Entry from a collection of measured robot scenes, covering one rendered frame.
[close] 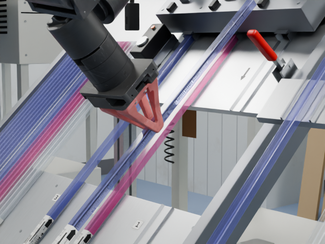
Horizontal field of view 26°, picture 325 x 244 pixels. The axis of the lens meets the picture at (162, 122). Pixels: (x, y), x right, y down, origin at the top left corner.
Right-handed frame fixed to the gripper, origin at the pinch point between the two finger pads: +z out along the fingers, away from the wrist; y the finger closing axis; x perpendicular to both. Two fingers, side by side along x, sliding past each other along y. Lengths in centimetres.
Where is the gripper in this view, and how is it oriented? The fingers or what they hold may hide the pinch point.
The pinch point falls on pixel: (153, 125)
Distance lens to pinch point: 94.3
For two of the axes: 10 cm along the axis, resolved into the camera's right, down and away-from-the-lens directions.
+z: 5.3, 6.8, 5.0
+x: -5.7, 7.3, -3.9
